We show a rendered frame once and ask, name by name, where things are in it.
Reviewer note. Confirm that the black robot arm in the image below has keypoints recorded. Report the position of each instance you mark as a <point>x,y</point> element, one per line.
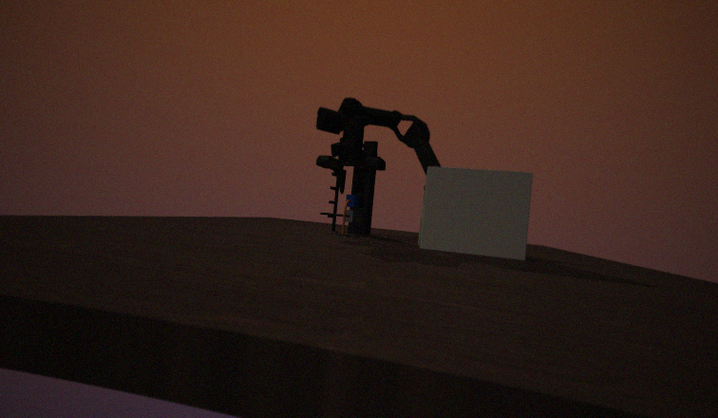
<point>352,117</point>

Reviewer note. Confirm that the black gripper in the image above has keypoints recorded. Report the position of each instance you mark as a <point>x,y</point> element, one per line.
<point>363,166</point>

